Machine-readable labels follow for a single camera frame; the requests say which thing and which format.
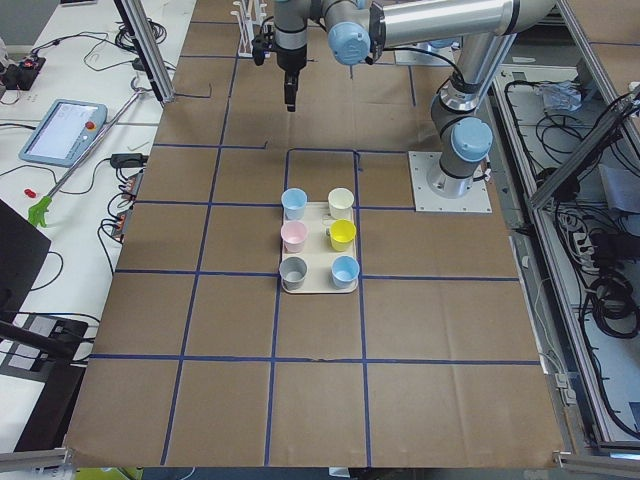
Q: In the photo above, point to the pink plastic cup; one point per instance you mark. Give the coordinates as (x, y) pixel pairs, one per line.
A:
(293, 235)

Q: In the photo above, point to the light blue plastic cup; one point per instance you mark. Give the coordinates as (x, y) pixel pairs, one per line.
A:
(294, 201)

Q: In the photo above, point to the grey plastic cup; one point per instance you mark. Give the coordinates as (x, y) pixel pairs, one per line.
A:
(293, 271)

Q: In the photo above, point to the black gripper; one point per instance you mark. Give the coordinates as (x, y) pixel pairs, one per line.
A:
(291, 62)

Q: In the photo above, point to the reacher grabber tool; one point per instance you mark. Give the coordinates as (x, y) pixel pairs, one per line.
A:
(37, 212)

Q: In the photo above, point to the aluminium frame post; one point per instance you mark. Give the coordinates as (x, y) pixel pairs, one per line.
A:
(137, 25)

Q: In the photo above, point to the teach pendant tablet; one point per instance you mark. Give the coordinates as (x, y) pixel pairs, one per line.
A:
(68, 127)

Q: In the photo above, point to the white wire cup rack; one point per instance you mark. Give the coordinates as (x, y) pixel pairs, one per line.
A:
(249, 14)

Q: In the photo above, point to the white plastic cup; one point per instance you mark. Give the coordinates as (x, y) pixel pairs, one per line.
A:
(340, 201)

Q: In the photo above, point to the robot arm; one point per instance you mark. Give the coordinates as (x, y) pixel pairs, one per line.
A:
(359, 32)

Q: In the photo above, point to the cream plastic tray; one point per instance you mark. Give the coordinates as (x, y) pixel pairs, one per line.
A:
(318, 253)

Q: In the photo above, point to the yellow plastic cup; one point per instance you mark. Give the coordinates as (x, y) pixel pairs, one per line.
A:
(342, 233)

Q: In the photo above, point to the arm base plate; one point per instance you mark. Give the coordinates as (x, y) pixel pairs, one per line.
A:
(435, 192)

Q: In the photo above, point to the brown paper table cover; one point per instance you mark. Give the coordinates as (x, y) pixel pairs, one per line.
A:
(202, 359)

